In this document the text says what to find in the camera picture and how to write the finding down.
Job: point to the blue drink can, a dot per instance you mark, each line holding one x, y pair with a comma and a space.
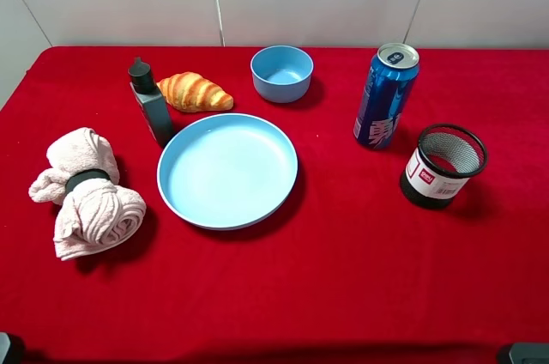
392, 74

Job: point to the light blue plate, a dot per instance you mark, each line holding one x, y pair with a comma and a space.
227, 171

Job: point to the small blue bowl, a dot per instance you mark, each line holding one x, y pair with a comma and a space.
281, 73

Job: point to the croissant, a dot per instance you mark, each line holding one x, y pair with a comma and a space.
190, 92

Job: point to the red tablecloth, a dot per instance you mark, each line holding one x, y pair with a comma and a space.
346, 270

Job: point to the dark grey pump bottle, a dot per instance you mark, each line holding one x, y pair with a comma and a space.
151, 101

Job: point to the black mesh pen holder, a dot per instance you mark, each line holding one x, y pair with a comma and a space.
447, 156

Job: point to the black towel band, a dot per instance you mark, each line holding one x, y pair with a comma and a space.
83, 176

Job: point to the rolled pink towel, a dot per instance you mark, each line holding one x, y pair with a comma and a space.
98, 214

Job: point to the dark base corner right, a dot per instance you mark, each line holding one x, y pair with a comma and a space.
524, 353

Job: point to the dark base corner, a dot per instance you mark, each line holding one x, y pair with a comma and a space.
5, 348
524, 353

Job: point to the dark base corner left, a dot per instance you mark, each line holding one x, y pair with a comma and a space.
5, 348

